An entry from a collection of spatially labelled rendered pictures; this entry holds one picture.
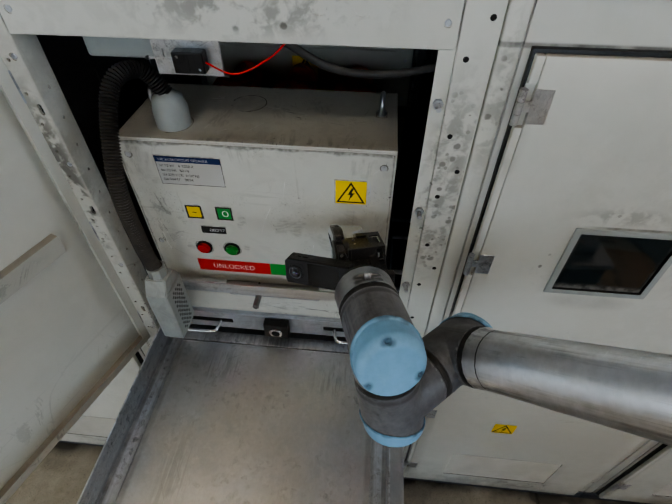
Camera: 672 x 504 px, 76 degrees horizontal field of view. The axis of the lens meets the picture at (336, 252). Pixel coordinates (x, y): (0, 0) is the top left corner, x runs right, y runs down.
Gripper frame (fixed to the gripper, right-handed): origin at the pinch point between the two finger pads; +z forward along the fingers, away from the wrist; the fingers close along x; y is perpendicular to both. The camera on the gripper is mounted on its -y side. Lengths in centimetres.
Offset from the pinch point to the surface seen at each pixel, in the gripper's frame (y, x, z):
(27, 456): -66, -40, -7
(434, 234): 17.5, 1.4, -8.3
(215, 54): -15.4, 32.2, -4.0
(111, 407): -71, -73, 34
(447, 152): 16.9, 17.6, -12.5
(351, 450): -0.2, -43.2, -16.2
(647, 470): 93, -91, -6
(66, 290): -53, -10, 6
